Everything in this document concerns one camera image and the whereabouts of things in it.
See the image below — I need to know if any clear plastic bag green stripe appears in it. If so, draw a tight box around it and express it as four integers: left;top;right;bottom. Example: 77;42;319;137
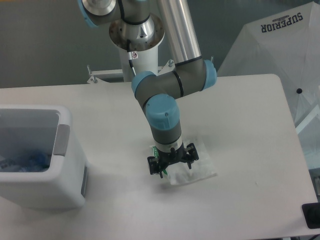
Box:
150;136;217;186

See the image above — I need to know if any black device at table edge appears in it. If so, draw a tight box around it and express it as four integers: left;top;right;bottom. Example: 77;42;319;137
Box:
301;202;320;229

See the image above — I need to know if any white Superior umbrella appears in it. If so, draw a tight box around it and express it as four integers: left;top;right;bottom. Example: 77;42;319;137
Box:
218;2;320;169

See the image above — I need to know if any white metal mounting frame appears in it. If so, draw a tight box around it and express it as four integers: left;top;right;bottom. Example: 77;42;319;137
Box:
86;56;216;85

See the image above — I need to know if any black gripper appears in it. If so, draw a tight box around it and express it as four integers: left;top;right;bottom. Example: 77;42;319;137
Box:
147;143;199;179

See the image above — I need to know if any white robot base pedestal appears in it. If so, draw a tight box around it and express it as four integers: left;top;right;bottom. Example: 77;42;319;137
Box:
118;43;160;82

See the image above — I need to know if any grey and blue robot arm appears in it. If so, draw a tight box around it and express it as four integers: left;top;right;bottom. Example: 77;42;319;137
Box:
78;0;217;175

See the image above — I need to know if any white plastic trash can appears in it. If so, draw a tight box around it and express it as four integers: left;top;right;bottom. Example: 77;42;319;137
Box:
0;104;88;209

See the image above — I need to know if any clear plastic water bottle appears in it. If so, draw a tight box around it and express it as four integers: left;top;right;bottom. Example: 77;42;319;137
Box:
0;150;52;173

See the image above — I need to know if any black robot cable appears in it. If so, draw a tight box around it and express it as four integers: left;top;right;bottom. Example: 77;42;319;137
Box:
125;38;138;76

